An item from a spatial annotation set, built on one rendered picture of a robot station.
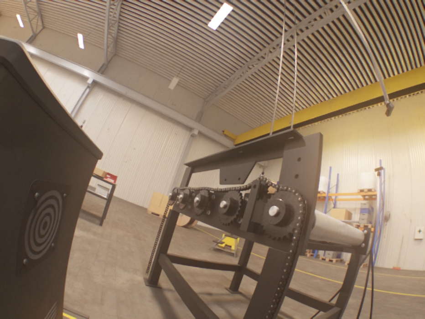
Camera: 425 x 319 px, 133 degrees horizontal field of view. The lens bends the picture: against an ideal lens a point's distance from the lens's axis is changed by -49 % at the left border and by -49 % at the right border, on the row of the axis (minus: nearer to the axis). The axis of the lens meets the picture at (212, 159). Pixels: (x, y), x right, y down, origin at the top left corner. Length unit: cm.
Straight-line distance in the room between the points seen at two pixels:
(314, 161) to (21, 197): 68
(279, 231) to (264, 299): 23
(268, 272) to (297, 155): 42
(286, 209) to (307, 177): 14
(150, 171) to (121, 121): 355
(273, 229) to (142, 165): 1069
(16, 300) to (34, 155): 18
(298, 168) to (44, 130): 67
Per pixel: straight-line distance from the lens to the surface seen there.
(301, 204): 55
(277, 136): 75
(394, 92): 778
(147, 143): 1134
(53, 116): 20
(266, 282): 63
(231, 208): 78
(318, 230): 71
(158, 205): 841
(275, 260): 61
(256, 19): 854
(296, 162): 69
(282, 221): 56
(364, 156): 1092
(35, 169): 22
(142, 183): 1105
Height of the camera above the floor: 79
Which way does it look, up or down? 17 degrees up
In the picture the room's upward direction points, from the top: 18 degrees clockwise
